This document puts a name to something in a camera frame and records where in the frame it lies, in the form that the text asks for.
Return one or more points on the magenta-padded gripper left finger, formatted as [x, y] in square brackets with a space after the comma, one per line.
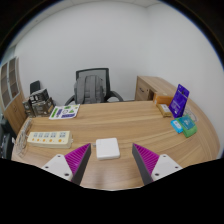
[61, 165]

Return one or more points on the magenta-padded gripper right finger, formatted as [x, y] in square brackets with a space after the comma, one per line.
[161, 165]

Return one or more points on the cream power strip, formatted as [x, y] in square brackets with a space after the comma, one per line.
[50, 138]

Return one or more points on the light blue small box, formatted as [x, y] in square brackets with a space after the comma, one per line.
[176, 126]

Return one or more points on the green box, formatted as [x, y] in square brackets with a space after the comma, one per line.
[190, 132]

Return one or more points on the teal box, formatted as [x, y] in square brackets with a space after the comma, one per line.
[186, 122]

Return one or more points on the green and purple printed sheet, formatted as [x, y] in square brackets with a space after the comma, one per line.
[65, 111]

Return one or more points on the small tan box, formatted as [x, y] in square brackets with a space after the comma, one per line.
[164, 110]

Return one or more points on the orange box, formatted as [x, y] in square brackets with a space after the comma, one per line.
[162, 99]

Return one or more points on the brown cardboard box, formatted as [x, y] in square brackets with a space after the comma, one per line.
[27, 108]

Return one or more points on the purple card package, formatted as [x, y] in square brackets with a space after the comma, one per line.
[179, 101]

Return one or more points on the black printed box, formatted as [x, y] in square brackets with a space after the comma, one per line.
[39, 95]

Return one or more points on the wooden side cabinet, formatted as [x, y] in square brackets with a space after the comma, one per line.
[150, 86]

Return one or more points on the grey backpack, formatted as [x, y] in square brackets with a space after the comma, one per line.
[89, 90]

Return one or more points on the wooden cabinet with glass doors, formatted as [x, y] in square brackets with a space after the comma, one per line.
[11, 100]

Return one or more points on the black mesh office chair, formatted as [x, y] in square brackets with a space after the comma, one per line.
[91, 71]

